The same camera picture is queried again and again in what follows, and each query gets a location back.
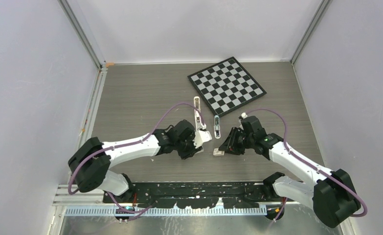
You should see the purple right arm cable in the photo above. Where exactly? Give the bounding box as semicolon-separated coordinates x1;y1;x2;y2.
245;108;368;217

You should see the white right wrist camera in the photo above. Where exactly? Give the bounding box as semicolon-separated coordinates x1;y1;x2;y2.
239;112;248;120

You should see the white playing card box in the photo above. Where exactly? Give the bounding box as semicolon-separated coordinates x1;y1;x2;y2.
213;148;225;156

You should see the small blue grey stapler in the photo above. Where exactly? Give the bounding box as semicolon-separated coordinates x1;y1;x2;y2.
213;115;221;139

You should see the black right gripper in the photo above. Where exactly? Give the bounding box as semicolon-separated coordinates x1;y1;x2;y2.
219;127;254;155

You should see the black white chessboard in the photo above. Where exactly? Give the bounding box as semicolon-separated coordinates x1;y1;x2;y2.
187;57;267;117

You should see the white stapler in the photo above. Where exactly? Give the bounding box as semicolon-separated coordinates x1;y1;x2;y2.
193;96;203;130

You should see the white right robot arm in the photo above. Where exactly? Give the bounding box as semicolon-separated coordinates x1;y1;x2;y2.
219;116;362;228

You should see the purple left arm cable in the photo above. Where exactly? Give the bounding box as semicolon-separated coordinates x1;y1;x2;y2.
67;102;206;195

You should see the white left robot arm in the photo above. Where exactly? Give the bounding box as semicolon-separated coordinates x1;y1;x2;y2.
68;120;203;203

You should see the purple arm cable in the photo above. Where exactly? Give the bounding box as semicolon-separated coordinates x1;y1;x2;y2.
245;108;368;217
67;102;206;195

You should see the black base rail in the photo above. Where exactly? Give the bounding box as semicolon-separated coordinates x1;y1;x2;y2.
115;181;282;209

